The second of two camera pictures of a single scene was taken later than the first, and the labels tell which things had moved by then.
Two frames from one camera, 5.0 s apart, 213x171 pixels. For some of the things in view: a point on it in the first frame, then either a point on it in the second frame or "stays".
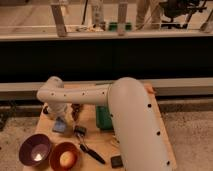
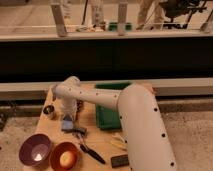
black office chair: (179, 11) stays
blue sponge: (59, 125) → (67, 122)
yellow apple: (67, 158) stays
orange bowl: (56, 152) stays
